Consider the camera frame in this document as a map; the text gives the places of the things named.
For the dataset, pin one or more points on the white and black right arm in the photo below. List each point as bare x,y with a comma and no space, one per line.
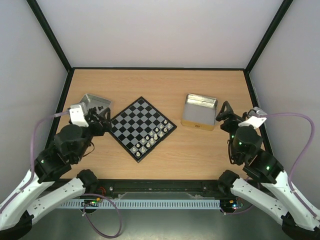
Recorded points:
298,217

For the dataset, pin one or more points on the black enclosure frame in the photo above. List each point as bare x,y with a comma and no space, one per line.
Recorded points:
160,50

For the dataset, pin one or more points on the light blue slotted cable duct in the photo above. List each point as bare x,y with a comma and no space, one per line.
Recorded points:
145,204

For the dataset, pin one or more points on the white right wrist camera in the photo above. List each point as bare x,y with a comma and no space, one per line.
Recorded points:
255,118

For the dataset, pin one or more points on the pile of black chess pieces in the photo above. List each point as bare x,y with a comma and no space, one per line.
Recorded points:
96,110

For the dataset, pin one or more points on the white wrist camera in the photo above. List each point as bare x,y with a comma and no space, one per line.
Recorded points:
255,118
77,113

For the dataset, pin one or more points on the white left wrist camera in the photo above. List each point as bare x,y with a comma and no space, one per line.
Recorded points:
77,113

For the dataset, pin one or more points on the gold-rimmed metal tin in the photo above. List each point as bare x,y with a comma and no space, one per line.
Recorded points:
199,112

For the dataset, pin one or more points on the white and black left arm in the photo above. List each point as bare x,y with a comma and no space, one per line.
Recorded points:
24,206

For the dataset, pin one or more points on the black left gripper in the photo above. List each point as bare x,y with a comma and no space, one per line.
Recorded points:
107,125

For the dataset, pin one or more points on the silver metal tin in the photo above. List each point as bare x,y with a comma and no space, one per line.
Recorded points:
91,100

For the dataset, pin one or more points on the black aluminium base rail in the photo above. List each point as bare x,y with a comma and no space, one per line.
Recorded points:
162,186

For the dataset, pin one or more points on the black and white chessboard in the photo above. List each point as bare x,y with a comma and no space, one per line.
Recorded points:
134,123

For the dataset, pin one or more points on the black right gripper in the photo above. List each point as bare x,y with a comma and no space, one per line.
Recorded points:
230,120

